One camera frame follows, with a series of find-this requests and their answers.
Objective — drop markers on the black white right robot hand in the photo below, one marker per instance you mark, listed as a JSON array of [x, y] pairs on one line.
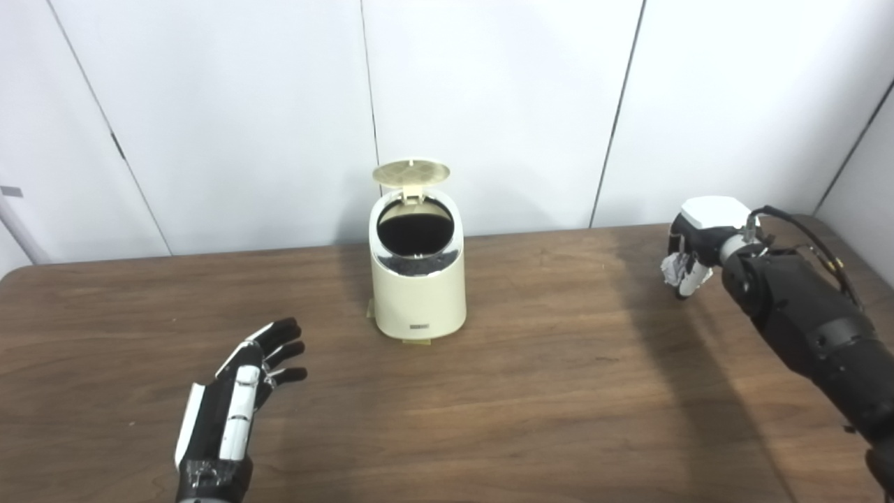
[[712, 213]]

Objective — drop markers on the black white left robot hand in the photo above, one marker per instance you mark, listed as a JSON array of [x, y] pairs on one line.
[[209, 426]]

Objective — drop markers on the white paper ball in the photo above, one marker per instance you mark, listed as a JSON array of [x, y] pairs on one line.
[[673, 269]]

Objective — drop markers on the cream-colored lidded bin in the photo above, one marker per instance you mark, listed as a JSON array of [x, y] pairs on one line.
[[419, 300]]

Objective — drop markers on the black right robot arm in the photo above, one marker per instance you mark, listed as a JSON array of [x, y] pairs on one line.
[[803, 314]]

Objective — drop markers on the white slanted post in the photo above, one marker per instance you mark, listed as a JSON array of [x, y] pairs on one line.
[[21, 234]]

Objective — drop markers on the small grey wall label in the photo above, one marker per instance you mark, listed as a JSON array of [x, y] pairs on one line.
[[10, 191]]

